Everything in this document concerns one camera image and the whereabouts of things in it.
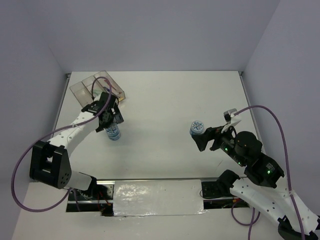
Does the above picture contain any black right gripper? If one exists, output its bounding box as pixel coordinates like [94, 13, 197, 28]
[190, 120, 245, 165]

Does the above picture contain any blue ink jar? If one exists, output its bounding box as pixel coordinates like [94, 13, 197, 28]
[189, 120, 205, 135]
[105, 123, 121, 141]

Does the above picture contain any green correction tape case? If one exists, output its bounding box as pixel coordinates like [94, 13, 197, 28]
[93, 91, 102, 98]

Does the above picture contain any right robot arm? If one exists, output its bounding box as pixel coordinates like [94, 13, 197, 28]
[191, 126, 320, 240]

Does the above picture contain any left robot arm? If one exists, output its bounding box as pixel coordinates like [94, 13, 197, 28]
[29, 92, 124, 200]

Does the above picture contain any clear three-compartment organizer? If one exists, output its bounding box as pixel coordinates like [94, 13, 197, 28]
[69, 70, 126, 107]

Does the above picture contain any silver tape sheet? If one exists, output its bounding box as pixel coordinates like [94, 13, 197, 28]
[113, 179, 206, 217]

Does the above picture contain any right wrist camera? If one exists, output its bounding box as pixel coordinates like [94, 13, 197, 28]
[221, 108, 242, 133]

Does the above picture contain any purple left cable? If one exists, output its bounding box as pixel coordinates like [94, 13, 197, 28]
[10, 76, 112, 213]

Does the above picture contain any purple cable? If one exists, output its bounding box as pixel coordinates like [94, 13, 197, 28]
[10, 76, 112, 213]
[231, 104, 307, 240]

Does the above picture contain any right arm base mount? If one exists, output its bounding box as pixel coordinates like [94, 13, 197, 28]
[199, 170, 248, 210]

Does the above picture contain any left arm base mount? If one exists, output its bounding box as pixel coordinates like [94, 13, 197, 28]
[65, 184, 115, 217]

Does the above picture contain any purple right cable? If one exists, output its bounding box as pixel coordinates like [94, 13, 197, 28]
[231, 104, 307, 240]

